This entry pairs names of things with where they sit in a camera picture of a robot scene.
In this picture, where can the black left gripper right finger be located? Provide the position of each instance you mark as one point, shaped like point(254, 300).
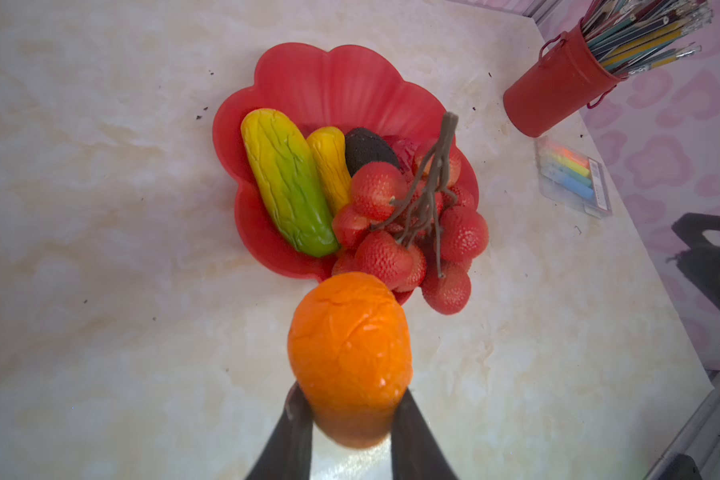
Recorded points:
point(415, 453)

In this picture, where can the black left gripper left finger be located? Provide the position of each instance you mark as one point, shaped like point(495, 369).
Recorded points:
point(288, 452)

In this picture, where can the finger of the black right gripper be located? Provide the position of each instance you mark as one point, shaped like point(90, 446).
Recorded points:
point(700, 262)

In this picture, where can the small orange fake fruit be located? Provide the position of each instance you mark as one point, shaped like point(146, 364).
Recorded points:
point(350, 351)

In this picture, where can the red lychee bunch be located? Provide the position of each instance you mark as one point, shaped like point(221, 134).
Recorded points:
point(416, 227)

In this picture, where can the yellow green fake fruit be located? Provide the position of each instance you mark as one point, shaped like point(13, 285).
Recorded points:
point(288, 181)

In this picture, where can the dark fake avocado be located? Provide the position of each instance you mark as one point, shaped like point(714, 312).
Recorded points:
point(362, 146)

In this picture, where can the yellow orange fake fruit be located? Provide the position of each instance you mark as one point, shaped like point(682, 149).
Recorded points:
point(328, 149)

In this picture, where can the red flower-shaped fruit bowl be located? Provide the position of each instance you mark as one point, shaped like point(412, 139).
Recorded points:
point(347, 87)

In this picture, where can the clear box of coloured chalks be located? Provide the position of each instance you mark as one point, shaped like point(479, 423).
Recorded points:
point(569, 177)

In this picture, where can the red pencil cup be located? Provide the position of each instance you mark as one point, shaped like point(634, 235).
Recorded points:
point(565, 78)

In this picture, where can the bundle of coloured pencils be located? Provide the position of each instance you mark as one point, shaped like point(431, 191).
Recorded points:
point(631, 37)

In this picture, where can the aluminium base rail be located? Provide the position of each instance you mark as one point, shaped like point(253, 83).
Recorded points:
point(695, 451)

